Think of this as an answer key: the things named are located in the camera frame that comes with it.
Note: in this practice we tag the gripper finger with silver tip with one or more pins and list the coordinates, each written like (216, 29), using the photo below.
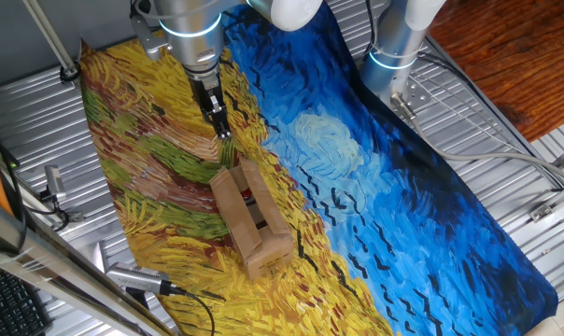
(221, 116)
(212, 125)

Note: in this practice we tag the metal corner bracket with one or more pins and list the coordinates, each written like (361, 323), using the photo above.
(542, 212)

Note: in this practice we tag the brown cardboard box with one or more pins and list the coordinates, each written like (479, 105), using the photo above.
(237, 219)

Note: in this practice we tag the aluminium frame bar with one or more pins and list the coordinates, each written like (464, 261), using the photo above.
(53, 263)

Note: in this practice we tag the grey metal clamp bracket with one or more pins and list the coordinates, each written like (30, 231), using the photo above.
(75, 216)

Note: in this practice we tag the black keyboard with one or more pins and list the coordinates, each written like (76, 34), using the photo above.
(9, 303)

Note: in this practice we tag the small grey camera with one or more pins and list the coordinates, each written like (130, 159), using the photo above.
(54, 182)

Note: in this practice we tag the silver ribbed camera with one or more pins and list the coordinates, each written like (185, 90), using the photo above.
(137, 277)

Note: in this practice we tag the grey metal plate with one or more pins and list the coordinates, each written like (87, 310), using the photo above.
(100, 256)

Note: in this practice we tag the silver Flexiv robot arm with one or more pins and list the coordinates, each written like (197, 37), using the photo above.
(193, 46)

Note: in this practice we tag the thin grey metal rod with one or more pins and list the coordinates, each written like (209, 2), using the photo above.
(48, 35)

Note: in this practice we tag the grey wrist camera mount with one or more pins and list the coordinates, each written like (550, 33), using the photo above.
(149, 42)

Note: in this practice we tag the Van Gogh painting print cloth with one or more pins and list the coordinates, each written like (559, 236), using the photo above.
(403, 210)

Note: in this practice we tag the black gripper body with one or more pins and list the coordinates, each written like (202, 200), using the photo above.
(206, 95)

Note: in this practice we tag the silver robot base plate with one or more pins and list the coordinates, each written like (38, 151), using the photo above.
(415, 95)

